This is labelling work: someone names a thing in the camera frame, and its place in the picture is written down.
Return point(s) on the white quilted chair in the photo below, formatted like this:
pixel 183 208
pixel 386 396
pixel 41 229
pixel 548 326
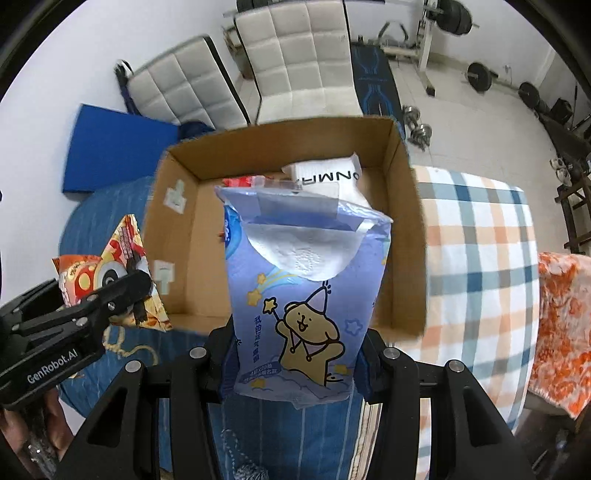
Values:
pixel 180 87
pixel 300 50

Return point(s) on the black weight plate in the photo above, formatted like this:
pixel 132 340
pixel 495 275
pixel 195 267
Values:
pixel 528 94
pixel 480 77

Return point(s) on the dark blue cloth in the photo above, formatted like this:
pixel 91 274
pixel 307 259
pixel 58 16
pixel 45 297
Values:
pixel 196 129

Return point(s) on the chrome dumbbell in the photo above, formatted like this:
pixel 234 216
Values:
pixel 410 114
pixel 421 134

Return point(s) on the blue foam mat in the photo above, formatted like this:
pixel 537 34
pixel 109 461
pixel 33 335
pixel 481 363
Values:
pixel 120 147

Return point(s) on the person's left hand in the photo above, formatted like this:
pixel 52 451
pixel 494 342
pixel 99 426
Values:
pixel 44 429

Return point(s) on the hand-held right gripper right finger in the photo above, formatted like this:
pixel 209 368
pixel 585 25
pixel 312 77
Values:
pixel 375 369

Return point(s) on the black blue weight bench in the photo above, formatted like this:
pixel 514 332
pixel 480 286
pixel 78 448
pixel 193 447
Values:
pixel 374 83

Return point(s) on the orange mushroom print snack packet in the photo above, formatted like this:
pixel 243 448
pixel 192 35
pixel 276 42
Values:
pixel 76 277

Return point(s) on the white packet in box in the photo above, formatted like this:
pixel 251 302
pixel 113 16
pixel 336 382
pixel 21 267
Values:
pixel 323 177

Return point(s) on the yellow red snack packet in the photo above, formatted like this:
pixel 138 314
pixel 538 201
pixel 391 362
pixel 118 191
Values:
pixel 121 247

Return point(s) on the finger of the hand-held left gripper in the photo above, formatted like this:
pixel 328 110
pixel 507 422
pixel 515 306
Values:
pixel 124 290

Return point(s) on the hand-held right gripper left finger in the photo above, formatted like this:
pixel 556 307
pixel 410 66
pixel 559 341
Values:
pixel 216 362

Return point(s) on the orange floral cloth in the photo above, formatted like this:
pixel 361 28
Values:
pixel 565 323

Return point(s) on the white barbell rack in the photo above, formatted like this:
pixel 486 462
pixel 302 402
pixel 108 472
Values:
pixel 427 46

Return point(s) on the dark wooden rack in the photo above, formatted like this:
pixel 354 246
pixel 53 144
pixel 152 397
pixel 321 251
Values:
pixel 577 207

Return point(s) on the blue cartoon dog tissue pack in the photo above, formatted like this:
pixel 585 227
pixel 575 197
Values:
pixel 314 323

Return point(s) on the plaid blanket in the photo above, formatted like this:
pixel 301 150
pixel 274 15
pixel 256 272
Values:
pixel 475 277

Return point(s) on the brown cardboard box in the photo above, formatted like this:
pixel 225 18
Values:
pixel 406 230

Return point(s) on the black padded bench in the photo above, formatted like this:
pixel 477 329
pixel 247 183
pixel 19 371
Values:
pixel 565 131

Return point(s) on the white shoes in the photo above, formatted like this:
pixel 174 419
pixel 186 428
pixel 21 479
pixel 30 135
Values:
pixel 564 168

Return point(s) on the grey knitted cloth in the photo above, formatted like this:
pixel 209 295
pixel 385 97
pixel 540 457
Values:
pixel 251 468

